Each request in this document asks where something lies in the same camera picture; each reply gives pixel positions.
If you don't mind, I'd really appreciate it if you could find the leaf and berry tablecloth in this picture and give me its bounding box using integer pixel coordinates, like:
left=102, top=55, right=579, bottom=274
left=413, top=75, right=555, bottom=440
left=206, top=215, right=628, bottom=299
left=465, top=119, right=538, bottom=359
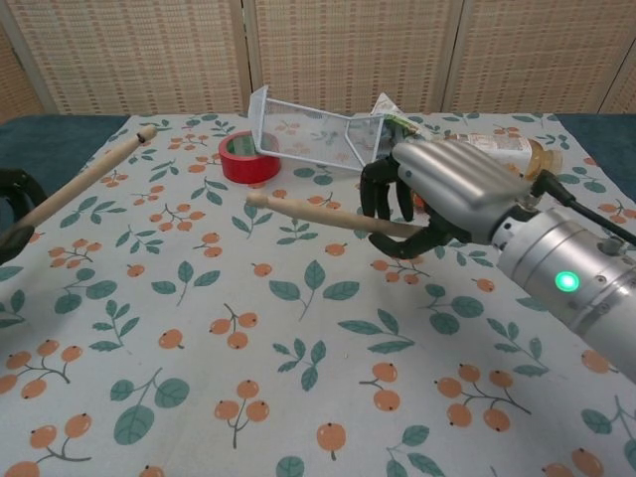
left=0, top=111, right=636, bottom=477

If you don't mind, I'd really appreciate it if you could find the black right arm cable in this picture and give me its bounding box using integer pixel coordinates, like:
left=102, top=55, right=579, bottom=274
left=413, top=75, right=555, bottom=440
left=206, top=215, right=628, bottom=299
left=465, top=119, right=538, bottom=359
left=533, top=169, right=636, bottom=245

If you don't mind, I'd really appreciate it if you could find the white wire mesh basket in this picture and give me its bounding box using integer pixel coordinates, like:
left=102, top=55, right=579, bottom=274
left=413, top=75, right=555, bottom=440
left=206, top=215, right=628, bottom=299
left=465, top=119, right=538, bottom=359
left=247, top=84, right=388, bottom=175

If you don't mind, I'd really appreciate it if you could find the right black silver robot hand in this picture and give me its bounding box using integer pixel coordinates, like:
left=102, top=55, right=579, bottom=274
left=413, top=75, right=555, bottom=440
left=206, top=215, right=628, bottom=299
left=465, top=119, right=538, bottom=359
left=360, top=140, right=531, bottom=260

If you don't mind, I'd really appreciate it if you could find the red tape roll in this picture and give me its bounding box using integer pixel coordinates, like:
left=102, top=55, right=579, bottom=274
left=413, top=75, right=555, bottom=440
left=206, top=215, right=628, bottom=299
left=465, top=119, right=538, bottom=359
left=218, top=131, right=282, bottom=187

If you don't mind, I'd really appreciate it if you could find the plastic tea bottle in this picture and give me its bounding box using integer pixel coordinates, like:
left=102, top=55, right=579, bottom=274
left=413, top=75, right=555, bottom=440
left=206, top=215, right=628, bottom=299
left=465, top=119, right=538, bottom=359
left=438, top=130, right=564, bottom=181

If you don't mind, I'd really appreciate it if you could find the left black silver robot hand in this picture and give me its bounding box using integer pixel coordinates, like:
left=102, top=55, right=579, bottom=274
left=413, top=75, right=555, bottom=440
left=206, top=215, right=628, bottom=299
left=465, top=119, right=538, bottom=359
left=0, top=167, right=49, bottom=267

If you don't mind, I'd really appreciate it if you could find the woven folding screen panel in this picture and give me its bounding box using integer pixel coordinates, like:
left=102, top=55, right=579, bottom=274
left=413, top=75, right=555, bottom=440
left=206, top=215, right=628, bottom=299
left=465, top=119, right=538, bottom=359
left=0, top=22, right=57, bottom=126
left=244, top=0, right=469, bottom=116
left=0, top=0, right=249, bottom=117
left=444, top=0, right=636, bottom=114

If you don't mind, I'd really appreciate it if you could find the wooden stick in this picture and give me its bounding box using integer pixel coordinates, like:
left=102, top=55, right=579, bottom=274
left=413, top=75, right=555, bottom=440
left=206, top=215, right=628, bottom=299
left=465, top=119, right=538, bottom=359
left=9, top=124, right=158, bottom=236
left=245, top=192, right=429, bottom=239

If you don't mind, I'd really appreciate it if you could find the white green snack packet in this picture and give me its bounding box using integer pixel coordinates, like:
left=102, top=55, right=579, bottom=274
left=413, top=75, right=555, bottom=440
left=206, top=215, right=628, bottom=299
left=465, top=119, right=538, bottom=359
left=372, top=91, right=424, bottom=149

